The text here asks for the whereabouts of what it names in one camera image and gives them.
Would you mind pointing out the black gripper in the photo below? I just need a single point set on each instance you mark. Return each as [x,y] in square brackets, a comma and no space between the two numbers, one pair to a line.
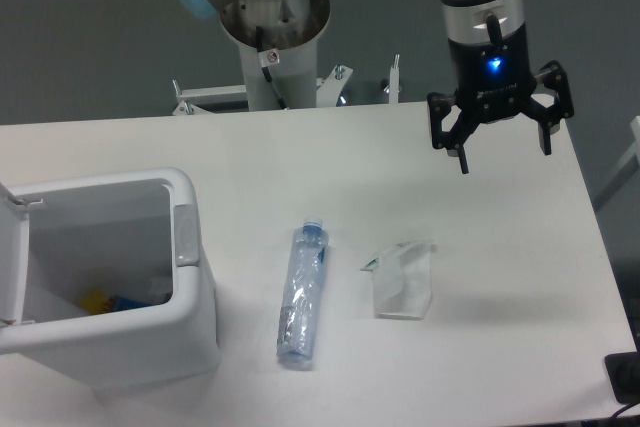
[492,77]

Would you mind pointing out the clear plastic water bottle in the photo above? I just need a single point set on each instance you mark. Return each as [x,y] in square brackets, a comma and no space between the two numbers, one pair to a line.
[302,293]

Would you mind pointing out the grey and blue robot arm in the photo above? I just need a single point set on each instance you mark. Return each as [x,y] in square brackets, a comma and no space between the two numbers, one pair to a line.
[468,22]

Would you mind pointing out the blue trash piece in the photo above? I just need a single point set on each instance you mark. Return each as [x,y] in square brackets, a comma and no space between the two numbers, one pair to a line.
[119,303]

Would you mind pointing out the white plastic trash can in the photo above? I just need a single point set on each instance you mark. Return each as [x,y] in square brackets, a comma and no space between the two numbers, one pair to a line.
[133,234]

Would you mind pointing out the yellow trash piece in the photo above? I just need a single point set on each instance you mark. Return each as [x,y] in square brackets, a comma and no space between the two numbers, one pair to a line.
[96,302]

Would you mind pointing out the black device at table edge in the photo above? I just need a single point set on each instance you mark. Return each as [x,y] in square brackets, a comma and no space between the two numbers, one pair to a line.
[623,372]

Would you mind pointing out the white frame at right edge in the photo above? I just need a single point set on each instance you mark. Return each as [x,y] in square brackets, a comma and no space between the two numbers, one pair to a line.
[622,171]

